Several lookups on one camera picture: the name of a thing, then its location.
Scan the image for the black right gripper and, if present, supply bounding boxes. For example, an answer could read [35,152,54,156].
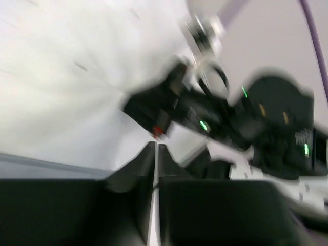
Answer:
[122,61,188,138]

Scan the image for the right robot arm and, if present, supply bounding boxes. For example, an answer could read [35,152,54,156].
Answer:
[123,59,327,215]

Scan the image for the white pillow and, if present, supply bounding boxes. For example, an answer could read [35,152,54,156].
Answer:
[1,1,189,170]

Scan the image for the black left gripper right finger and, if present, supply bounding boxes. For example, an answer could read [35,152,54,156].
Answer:
[158,145,302,245]

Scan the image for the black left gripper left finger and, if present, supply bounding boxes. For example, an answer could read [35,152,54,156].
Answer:
[1,142,156,245]

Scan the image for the grey pillowcase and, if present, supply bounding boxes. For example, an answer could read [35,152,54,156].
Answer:
[1,154,112,180]

